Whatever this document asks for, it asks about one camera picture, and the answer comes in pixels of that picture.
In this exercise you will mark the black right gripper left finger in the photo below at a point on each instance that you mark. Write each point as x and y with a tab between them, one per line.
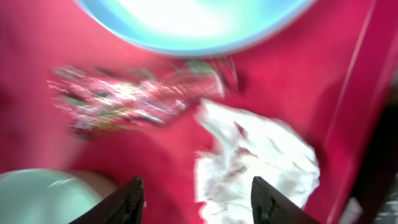
124	206

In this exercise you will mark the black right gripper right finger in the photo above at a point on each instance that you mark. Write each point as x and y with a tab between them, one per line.
269	206

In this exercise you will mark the white napkin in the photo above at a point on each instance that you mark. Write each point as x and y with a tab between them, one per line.
248	145

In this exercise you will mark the green bowl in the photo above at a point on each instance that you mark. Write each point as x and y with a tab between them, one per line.
39	196

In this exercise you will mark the red candy wrapper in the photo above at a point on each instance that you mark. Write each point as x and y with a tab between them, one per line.
97	100

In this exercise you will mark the light blue plate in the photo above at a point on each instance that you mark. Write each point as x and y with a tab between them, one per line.
194	28

